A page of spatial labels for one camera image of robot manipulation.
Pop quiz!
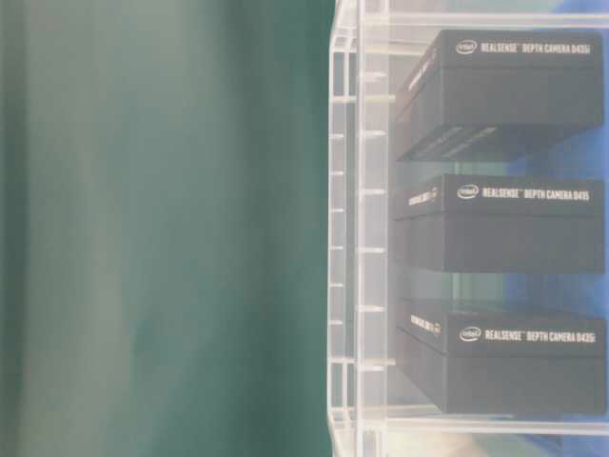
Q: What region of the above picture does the black realsense box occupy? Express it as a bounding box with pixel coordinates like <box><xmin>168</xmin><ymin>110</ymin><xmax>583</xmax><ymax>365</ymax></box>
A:
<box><xmin>391</xmin><ymin>174</ymin><xmax>605</xmax><ymax>274</ymax></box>
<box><xmin>394</xmin><ymin>299</ymin><xmax>607</xmax><ymax>415</ymax></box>
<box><xmin>391</xmin><ymin>30</ymin><xmax>604</xmax><ymax>162</ymax></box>

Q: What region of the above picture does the clear plastic storage case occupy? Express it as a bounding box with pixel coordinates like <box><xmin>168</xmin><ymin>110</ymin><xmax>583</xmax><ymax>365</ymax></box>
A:
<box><xmin>326</xmin><ymin>1</ymin><xmax>608</xmax><ymax>456</ymax></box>

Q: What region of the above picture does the blue cloth liner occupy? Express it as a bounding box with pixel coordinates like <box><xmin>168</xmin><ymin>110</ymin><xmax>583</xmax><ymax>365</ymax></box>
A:
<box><xmin>499</xmin><ymin>0</ymin><xmax>609</xmax><ymax>315</ymax></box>

